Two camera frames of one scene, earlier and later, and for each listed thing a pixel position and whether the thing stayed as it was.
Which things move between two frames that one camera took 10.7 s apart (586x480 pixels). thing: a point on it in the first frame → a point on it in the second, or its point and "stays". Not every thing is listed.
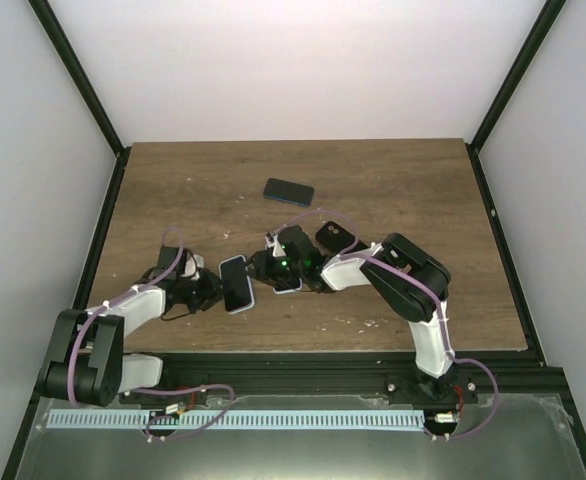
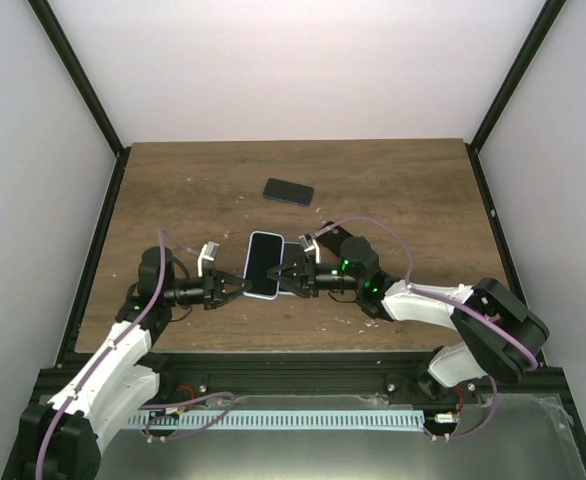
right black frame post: [532, 43] stays
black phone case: [337, 239] stays
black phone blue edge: [288, 191] stays
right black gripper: [262, 268] → [308, 284]
